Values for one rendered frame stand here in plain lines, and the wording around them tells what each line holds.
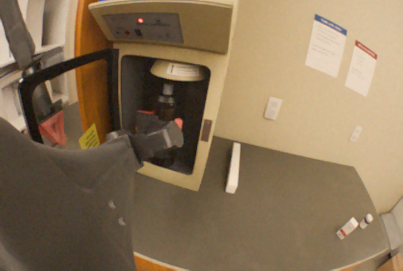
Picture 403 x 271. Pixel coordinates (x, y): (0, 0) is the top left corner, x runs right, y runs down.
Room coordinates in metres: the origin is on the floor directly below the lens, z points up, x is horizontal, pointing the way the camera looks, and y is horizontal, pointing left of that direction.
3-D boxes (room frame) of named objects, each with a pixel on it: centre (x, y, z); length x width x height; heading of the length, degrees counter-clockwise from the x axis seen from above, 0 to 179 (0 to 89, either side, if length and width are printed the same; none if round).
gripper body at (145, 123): (0.36, 0.12, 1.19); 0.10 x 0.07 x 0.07; 86
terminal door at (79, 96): (0.28, 0.28, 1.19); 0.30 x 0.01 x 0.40; 179
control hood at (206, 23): (0.37, 0.13, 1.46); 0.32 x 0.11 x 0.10; 83
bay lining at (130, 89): (0.55, 0.11, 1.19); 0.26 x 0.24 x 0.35; 83
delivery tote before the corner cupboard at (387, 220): (0.14, -2.57, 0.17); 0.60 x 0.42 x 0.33; 171
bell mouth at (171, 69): (0.52, 0.09, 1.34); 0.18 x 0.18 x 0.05
